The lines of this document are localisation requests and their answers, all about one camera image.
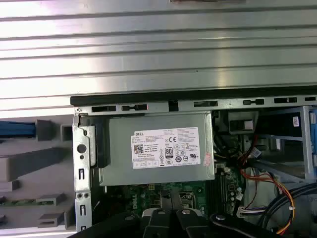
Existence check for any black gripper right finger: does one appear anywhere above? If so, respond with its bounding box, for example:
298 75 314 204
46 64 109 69
172 190 278 238

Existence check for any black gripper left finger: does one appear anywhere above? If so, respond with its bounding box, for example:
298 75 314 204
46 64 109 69
71 190 173 238

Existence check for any CPU socket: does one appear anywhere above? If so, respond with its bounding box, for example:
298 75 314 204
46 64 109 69
159 190 196 211

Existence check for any green motherboard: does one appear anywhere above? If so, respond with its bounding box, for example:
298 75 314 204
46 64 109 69
104 162 251 224

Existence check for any grey power supply unit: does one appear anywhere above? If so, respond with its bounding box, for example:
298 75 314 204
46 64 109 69
99 111 216 187

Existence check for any black open PC case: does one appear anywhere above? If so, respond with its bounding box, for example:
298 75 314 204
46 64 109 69
70 95 317 238

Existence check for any green RAM stick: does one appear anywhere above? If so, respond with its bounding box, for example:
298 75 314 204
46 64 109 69
0 199 54 207

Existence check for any grey parts rack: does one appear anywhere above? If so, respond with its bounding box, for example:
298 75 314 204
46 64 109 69
0 119 76 233

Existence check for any metal drive cage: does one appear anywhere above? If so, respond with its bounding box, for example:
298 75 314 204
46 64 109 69
257 105 317 184

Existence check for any blue plastic drive latch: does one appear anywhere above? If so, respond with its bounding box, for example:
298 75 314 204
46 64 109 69
308 111 317 174

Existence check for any orange yellow wire bundle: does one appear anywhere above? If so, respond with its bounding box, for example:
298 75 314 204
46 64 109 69
237 135 298 236

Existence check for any black cable bundle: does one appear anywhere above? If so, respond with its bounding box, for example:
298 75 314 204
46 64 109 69
257 184 317 238

